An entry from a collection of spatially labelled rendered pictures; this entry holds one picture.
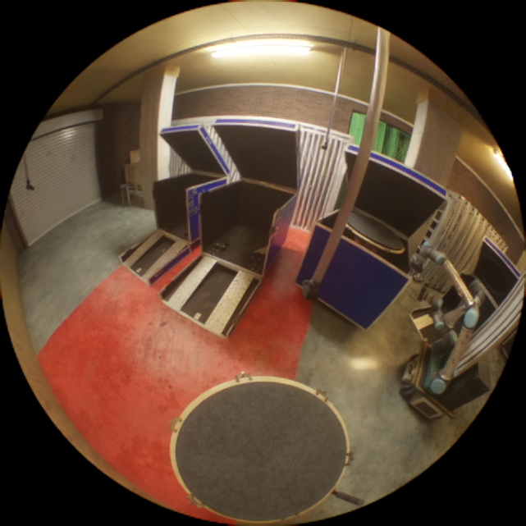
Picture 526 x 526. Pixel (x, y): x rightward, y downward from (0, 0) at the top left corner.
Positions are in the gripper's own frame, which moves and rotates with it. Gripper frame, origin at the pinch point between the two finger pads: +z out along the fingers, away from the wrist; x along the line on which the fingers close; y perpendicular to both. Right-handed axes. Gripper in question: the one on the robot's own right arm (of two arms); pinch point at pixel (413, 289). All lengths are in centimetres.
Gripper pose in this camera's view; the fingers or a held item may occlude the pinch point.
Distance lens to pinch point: 187.0
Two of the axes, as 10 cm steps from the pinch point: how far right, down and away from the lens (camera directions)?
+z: -4.3, -3.4, 8.4
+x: -2.7, 9.3, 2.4
